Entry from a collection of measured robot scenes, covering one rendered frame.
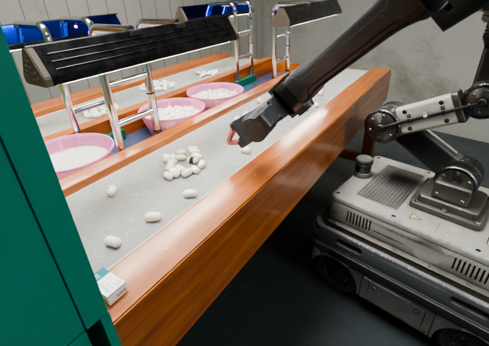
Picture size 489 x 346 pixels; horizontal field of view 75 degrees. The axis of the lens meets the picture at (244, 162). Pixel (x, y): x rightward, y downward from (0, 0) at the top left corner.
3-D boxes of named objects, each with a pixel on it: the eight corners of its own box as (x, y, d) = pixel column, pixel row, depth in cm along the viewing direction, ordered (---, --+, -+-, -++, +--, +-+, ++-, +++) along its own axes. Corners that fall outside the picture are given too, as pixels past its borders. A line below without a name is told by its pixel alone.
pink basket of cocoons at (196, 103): (215, 119, 142) (213, 98, 138) (193, 145, 120) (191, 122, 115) (160, 116, 148) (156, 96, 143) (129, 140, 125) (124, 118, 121)
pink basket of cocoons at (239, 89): (255, 105, 157) (254, 86, 152) (221, 123, 138) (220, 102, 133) (212, 97, 170) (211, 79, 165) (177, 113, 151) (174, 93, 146)
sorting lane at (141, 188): (367, 73, 184) (368, 70, 183) (68, 312, 54) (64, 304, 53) (319, 68, 199) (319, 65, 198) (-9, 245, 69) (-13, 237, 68)
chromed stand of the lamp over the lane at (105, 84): (203, 163, 107) (187, 17, 85) (158, 192, 93) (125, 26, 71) (164, 150, 117) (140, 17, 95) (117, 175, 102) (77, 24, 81)
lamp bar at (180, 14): (254, 12, 200) (254, -1, 197) (185, 23, 156) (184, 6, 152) (244, 12, 204) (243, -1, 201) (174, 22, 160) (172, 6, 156)
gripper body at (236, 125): (227, 125, 77) (246, 111, 72) (250, 112, 84) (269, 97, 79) (241, 148, 77) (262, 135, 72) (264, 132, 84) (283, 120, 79)
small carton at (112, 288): (128, 290, 52) (126, 281, 51) (110, 306, 50) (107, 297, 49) (105, 274, 55) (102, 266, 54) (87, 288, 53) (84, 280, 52)
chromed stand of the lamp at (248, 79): (256, 81, 197) (255, -1, 175) (237, 89, 182) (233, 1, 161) (231, 77, 206) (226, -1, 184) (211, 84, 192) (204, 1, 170)
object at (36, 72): (239, 39, 103) (239, 14, 99) (46, 89, 58) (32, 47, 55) (220, 38, 107) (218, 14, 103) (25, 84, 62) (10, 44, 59)
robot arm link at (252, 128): (317, 100, 69) (290, 70, 68) (297, 124, 61) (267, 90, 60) (281, 128, 77) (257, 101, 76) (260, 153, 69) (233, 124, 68)
